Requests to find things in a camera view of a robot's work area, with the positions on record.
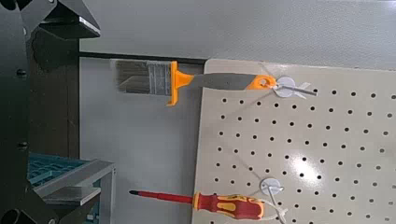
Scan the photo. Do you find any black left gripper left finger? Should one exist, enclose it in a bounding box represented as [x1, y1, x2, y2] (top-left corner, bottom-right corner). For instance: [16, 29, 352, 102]
[0, 186, 101, 224]

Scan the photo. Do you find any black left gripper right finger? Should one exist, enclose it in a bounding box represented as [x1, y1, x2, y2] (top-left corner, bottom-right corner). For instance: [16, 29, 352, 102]
[18, 0, 101, 41]

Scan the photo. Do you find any grey blue crate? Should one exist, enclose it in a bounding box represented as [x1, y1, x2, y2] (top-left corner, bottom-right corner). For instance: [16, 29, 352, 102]
[27, 151, 117, 224]

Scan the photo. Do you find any orange grey paint brush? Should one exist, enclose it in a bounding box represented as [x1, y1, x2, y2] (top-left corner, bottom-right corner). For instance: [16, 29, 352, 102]
[114, 60, 277, 107]

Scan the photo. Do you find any red yellow screwdriver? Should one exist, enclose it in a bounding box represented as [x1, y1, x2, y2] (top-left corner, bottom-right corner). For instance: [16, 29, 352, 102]
[129, 189, 265, 221]

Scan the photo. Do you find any white pegboard hook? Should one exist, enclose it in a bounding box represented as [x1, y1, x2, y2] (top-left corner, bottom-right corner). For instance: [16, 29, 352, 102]
[273, 76, 318, 101]
[259, 176, 289, 224]

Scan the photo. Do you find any white perforated pegboard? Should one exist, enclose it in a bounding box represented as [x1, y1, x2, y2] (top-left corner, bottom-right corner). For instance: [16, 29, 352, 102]
[191, 58, 396, 224]

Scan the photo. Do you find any black pegboard stand post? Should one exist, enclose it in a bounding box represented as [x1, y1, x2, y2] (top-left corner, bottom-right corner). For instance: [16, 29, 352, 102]
[78, 50, 208, 65]

